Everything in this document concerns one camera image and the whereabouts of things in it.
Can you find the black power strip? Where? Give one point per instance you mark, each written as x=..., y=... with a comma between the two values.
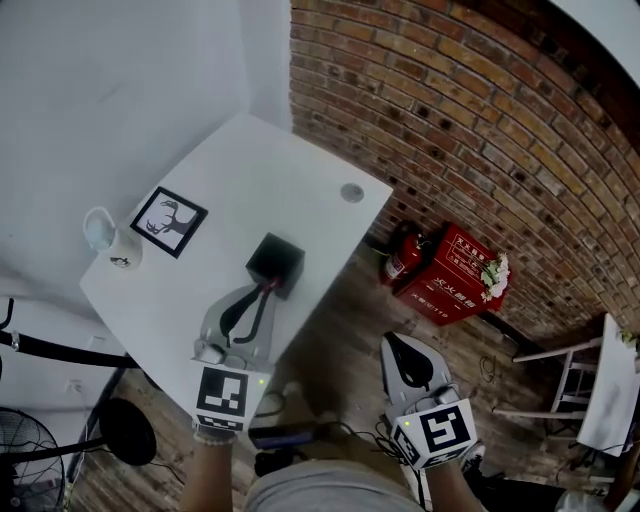
x=280, y=436

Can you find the small plant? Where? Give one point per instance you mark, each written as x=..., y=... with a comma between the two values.
x=629, y=336

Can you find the black standing fan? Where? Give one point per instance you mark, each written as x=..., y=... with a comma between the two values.
x=127, y=432

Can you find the person's left forearm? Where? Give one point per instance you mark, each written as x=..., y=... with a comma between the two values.
x=210, y=475

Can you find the red fire equipment box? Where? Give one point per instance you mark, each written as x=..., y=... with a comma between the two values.
x=440, y=285

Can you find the person's torso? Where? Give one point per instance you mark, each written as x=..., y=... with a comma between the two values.
x=325, y=487

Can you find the red fire extinguisher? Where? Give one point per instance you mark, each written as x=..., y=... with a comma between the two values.
x=402, y=260

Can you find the white wall outlet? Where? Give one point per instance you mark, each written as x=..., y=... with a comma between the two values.
x=75, y=386

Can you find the white flower bunch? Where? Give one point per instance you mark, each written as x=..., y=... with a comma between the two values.
x=496, y=275

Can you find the black deer picture frame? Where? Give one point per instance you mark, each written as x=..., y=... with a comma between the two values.
x=137, y=220

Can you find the person's white shoe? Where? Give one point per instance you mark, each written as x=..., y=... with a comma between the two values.
x=474, y=456

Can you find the gray round table grommet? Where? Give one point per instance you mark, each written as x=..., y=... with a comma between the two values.
x=351, y=193

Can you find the white chair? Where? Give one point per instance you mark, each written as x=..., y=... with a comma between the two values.
x=565, y=395

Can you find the black coat rack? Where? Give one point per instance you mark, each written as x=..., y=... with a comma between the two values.
x=65, y=352

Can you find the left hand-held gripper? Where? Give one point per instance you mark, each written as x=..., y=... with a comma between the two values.
x=222, y=395

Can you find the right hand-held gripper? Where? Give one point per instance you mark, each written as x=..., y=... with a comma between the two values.
x=442, y=430

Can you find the black pen holder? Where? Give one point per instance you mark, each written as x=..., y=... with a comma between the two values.
x=270, y=255

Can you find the person's right forearm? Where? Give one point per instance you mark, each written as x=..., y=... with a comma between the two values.
x=447, y=487

